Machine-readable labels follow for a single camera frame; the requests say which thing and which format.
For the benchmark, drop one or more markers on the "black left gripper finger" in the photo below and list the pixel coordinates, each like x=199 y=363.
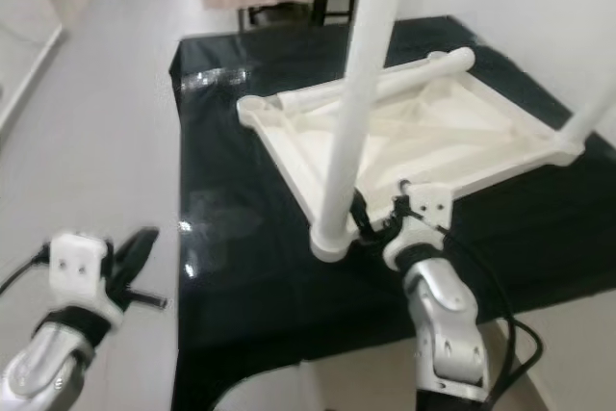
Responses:
x=146 y=262
x=125 y=259

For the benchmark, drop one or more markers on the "white plastic children table top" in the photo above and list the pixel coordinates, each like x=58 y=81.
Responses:
x=462 y=132

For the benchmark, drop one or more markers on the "clear plastic wrap piece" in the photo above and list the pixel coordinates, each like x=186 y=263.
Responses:
x=202 y=228
x=212 y=76

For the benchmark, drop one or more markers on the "black table cloth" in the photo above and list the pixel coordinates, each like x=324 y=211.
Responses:
x=250 y=315

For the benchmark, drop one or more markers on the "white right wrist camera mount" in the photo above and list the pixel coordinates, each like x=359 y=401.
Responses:
x=428 y=201

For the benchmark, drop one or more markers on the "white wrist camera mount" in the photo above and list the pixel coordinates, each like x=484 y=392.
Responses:
x=428 y=201
x=82 y=267

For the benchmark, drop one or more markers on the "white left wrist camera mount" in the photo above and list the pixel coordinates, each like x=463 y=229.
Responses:
x=82 y=267

